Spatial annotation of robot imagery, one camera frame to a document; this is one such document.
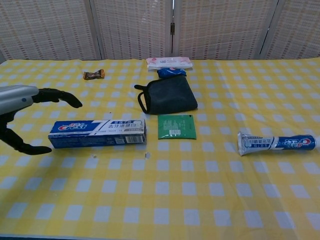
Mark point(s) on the blue and white carton box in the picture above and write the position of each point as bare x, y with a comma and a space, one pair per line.
100, 132

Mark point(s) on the blue snack packet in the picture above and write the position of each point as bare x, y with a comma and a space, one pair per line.
171, 72

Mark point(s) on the woven folding screen panel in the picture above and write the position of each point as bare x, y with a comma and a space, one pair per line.
45, 27
132, 27
297, 27
222, 27

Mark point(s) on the pink white wet wipes pack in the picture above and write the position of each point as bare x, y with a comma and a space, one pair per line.
170, 62

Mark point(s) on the yellow white checked tablecloth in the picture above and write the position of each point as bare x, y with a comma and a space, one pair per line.
175, 195

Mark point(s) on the metal screen hinge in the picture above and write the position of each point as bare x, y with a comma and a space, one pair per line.
172, 28

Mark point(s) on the black folded cloth with loop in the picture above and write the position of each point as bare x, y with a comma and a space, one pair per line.
170, 96

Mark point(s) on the blue white toothpaste tube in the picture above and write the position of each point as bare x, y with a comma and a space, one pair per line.
287, 143

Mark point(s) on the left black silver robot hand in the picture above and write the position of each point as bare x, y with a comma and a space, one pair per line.
15, 97

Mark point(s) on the green foil sachet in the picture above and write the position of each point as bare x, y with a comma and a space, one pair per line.
177, 127

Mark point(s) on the brown candy wrapper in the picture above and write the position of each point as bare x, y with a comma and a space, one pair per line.
93, 74

